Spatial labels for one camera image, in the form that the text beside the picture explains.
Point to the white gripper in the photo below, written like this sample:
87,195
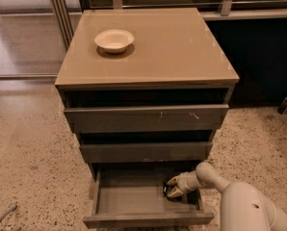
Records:
186,183

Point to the black rxbar chocolate wrapper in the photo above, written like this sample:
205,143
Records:
166,189

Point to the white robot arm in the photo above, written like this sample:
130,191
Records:
243,207

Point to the grey middle drawer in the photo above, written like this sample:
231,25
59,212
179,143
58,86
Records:
145,152

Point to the grey open bottom drawer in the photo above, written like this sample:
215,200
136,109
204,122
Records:
132,195

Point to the grey top drawer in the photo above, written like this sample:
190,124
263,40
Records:
146,119

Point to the grey drawer cabinet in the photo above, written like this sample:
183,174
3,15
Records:
173,61

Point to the small dark floor object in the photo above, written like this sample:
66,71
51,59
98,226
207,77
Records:
282,109

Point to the white ceramic bowl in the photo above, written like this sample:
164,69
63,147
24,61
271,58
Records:
114,41

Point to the grey metal floor bar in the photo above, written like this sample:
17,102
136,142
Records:
9,210

